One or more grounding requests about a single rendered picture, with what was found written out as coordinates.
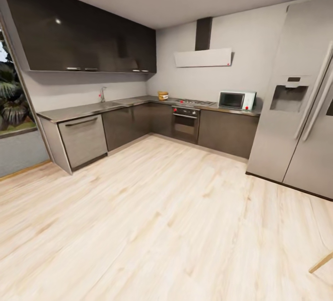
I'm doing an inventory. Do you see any popcorn bag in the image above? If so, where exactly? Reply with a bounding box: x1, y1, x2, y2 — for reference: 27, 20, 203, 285
158, 91, 168, 100

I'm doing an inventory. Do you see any microwave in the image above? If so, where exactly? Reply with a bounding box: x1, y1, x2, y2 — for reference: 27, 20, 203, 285
218, 90, 257, 111

